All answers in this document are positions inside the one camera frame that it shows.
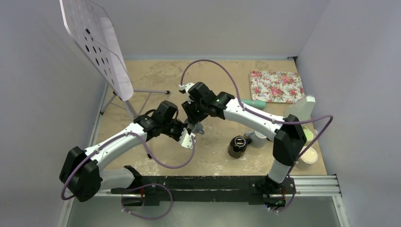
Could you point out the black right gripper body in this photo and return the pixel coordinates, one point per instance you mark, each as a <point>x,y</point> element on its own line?
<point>196,111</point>

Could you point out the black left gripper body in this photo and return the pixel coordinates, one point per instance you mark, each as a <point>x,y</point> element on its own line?
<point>174,129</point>

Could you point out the black mug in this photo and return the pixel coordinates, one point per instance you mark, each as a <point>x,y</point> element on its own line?
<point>238,146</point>

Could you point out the light grey mug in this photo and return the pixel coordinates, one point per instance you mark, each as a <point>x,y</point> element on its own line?
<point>256,139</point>

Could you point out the grey mug with lettering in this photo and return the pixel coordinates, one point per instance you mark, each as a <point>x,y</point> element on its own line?
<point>196,128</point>

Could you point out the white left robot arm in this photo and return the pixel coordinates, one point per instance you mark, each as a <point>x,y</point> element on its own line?
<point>83,173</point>

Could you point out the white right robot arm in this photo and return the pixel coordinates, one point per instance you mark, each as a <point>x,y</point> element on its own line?
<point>286,133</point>

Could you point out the green mug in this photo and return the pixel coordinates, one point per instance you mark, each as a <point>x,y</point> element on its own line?
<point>309,135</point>

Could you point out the cream mug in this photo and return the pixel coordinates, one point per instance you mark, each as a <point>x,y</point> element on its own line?
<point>309,158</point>

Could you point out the lilac tripod stand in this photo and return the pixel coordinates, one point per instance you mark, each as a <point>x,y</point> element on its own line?
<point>113,116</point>

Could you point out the mint green tube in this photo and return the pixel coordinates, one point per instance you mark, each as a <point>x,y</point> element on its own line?
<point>254,103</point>

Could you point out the floral tray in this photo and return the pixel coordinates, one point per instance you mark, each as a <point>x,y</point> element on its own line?
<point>276,86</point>

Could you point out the white box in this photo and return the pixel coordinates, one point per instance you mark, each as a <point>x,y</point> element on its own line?
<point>302,108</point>

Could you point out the perforated calibration board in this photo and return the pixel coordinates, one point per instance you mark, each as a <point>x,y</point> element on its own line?
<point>95,37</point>

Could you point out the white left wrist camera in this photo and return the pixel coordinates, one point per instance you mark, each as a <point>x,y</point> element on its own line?
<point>187,140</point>

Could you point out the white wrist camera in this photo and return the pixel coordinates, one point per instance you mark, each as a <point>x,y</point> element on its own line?
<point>184,88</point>
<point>187,140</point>

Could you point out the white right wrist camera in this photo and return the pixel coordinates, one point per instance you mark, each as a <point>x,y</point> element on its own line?
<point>184,88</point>

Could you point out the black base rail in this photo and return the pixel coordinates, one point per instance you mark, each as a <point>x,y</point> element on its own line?
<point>252,189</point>

